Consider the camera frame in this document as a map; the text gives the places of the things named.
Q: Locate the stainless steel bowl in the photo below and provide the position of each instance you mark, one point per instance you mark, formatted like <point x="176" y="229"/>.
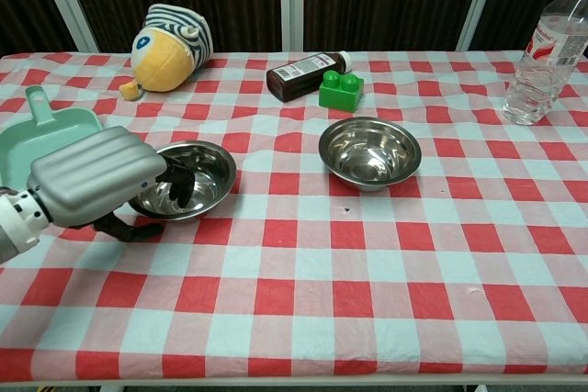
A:
<point x="363" y="184"/>
<point x="367" y="148"/>
<point x="213" y="171"/>

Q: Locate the clear plastic water bottle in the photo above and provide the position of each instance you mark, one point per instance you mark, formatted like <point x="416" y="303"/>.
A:
<point x="537" y="75"/>

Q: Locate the red white checkered tablecloth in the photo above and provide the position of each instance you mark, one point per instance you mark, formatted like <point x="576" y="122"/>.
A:
<point x="294" y="272"/>

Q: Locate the yellow plush toy striped hat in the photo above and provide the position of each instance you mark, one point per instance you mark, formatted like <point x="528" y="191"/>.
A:
<point x="161" y="61"/>

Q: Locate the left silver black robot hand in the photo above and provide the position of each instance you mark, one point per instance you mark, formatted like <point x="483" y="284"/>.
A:
<point x="92" y="176"/>

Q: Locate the brown medicine bottle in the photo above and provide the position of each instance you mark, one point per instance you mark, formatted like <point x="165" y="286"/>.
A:
<point x="294" y="80"/>

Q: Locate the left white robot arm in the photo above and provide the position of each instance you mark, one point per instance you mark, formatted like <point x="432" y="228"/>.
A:
<point x="16" y="227"/>

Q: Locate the mint green plastic dustpan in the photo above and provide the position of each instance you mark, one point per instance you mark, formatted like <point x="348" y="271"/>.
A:
<point x="27" y="144"/>

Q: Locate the green toy building brick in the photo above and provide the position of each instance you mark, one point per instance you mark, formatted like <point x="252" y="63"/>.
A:
<point x="340" y="98"/>

